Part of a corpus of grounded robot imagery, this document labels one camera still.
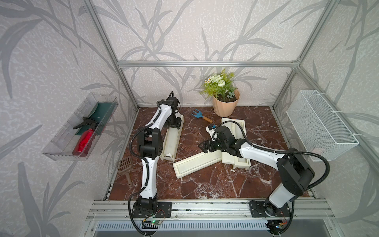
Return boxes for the potted green plant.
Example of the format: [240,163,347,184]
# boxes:
[200,69,239,118]

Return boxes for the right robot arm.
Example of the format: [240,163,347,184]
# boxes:
[198,122,330,217]

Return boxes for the blue garden hand rake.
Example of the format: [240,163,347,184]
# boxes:
[191,109,213,123]

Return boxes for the clear plastic wall tray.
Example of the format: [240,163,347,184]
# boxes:
[42,92,118,161]

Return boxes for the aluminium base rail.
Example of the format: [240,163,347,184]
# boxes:
[86,197,335,221]

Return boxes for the dispenser detached lid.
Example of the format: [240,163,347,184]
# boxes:
[173,151,222,179]

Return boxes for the brown plastic scoop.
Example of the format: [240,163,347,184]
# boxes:
[117,157,133,187]

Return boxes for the white wrap dispenser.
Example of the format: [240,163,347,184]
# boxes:
[220,118,252,170]
[160,113,184,162]

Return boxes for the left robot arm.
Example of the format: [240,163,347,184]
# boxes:
[129,92,183,218]

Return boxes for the red spray bottle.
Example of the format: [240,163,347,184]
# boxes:
[72,128,94,157]

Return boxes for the white wire mesh basket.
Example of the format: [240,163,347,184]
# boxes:
[286,90,359,161]

